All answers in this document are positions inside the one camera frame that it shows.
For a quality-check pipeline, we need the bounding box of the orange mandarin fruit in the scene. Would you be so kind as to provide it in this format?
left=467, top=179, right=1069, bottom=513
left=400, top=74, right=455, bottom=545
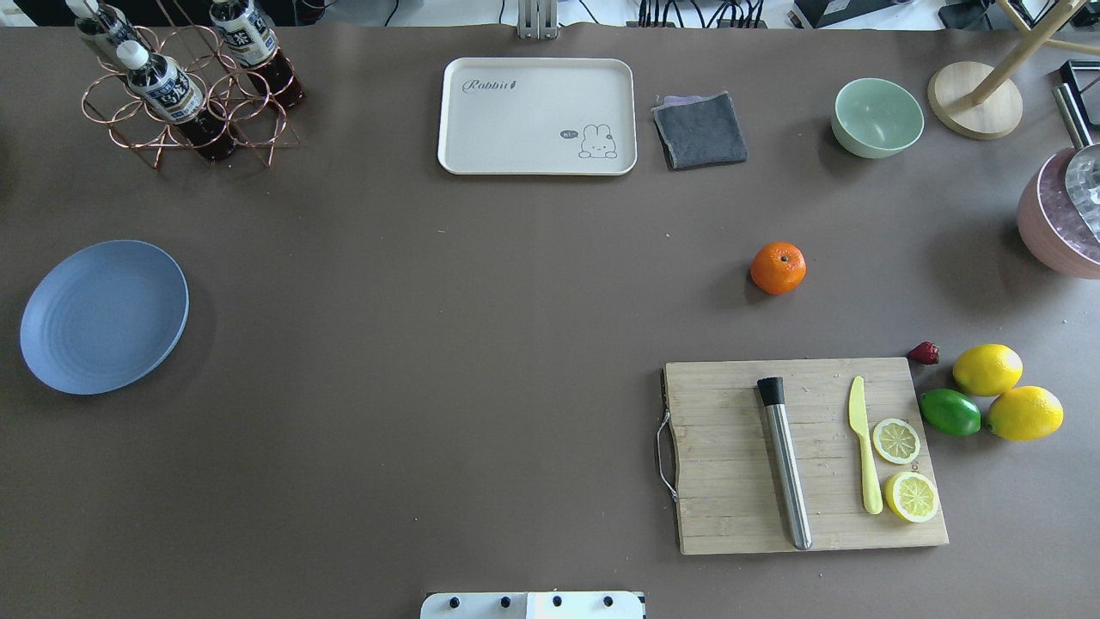
left=749, top=242, right=809, bottom=295

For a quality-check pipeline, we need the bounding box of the blue round plate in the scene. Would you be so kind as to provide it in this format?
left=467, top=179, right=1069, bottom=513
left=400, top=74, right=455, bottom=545
left=20, top=240, right=190, bottom=395

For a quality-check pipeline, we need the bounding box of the cream rabbit tray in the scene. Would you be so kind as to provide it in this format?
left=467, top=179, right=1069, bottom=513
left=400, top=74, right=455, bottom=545
left=437, top=58, right=638, bottom=176

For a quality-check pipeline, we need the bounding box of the grey folded cloth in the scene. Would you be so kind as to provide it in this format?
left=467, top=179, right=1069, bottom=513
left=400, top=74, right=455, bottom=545
left=651, top=91, right=748, bottom=172

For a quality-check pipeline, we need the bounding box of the steel muddler black tip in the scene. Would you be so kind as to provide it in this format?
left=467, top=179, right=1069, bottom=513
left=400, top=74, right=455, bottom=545
left=757, top=377, right=813, bottom=551

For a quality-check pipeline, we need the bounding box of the upper lemon slice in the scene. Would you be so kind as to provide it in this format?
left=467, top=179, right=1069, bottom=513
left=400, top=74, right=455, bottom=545
left=871, top=418, right=922, bottom=465

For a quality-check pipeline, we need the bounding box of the lemon slice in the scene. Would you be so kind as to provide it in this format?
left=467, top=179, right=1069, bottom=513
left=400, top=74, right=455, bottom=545
left=871, top=418, right=922, bottom=465
left=883, top=471, right=939, bottom=524

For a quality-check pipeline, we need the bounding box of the mint green bowl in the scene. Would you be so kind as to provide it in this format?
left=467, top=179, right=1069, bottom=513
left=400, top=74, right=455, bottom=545
left=831, top=77, right=925, bottom=158

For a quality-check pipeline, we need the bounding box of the yellow plastic knife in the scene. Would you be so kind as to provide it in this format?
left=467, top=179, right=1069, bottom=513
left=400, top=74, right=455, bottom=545
left=847, top=376, right=883, bottom=516

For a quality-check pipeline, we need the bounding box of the red strawberry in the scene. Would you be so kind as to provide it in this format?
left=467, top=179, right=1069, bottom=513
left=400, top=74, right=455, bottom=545
left=905, top=341, right=941, bottom=365

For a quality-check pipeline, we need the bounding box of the right rear tea bottle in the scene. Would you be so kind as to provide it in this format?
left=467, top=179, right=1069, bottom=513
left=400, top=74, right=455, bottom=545
left=209, top=1, right=305, bottom=109

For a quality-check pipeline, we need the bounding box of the tea bottle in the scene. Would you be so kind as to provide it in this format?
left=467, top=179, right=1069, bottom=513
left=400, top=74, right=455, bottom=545
left=116, top=40, right=237, bottom=161
left=66, top=0, right=152, bottom=65
left=209, top=1, right=305, bottom=109

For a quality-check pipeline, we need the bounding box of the lower lemon slice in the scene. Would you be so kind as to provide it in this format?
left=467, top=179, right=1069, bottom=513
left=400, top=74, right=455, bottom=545
left=883, top=471, right=939, bottom=524

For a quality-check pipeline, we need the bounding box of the green lime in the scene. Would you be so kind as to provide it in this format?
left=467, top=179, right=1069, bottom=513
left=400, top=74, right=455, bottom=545
left=919, top=389, right=982, bottom=438

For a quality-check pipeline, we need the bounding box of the upper whole lemon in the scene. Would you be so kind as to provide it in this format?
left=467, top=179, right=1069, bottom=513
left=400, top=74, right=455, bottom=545
left=952, top=342, right=1023, bottom=397

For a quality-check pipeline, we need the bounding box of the whole lemon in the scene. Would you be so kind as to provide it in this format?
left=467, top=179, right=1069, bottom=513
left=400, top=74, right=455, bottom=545
left=952, top=342, right=1023, bottom=397
left=986, top=385, right=1064, bottom=440

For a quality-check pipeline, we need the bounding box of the front tea bottle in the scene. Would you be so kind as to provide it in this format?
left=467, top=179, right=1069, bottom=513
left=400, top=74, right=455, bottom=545
left=116, top=40, right=237, bottom=161

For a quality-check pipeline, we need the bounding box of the wooden cup stand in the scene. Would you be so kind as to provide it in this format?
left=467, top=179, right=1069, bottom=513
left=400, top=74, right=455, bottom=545
left=926, top=1, right=1099, bottom=140

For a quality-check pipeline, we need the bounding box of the lower whole lemon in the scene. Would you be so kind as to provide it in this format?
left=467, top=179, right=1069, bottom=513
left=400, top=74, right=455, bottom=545
left=986, top=385, right=1064, bottom=440

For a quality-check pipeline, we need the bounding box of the pink bowl with ice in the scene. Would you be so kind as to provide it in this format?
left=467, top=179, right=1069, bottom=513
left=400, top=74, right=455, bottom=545
left=1018, top=148, right=1099, bottom=279

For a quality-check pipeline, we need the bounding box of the left rear tea bottle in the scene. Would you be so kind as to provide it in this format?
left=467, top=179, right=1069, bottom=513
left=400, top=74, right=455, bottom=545
left=66, top=0, right=152, bottom=65

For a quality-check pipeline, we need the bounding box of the metal ice scoop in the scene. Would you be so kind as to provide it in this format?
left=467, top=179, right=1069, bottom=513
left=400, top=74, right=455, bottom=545
left=1054, top=82, right=1099, bottom=240

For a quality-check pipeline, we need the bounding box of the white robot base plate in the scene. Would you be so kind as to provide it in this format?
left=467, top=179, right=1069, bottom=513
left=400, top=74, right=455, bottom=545
left=419, top=592, right=647, bottom=618

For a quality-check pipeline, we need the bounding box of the copper wire bottle rack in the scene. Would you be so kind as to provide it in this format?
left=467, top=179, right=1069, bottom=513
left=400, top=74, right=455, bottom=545
left=80, top=1, right=299, bottom=169

